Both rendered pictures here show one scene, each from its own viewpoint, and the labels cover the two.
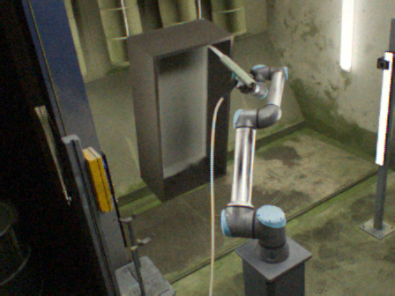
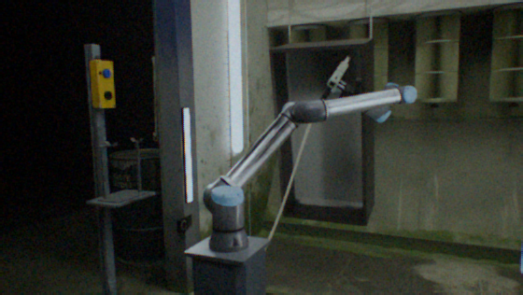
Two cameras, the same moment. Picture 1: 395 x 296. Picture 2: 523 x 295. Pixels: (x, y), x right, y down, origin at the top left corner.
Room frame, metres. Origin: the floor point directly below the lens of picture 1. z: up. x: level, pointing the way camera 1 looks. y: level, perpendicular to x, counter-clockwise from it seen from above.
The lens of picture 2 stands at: (0.88, -1.95, 1.34)
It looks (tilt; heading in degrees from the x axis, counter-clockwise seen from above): 8 degrees down; 54
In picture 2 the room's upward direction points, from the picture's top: 1 degrees counter-clockwise
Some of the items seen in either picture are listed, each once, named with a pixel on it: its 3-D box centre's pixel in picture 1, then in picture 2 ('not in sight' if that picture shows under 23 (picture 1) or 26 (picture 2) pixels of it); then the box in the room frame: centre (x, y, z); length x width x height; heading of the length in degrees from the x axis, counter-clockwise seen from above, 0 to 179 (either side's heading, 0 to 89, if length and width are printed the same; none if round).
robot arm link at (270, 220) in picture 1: (269, 225); (227, 206); (1.90, -0.33, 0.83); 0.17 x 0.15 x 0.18; 72
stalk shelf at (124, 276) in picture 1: (140, 284); (121, 197); (1.63, 0.36, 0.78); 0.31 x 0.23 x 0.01; 29
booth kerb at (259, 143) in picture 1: (205, 166); (414, 245); (3.86, -0.06, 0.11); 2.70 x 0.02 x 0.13; 119
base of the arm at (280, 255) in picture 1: (272, 245); (228, 235); (1.90, -0.34, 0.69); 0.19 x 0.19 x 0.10
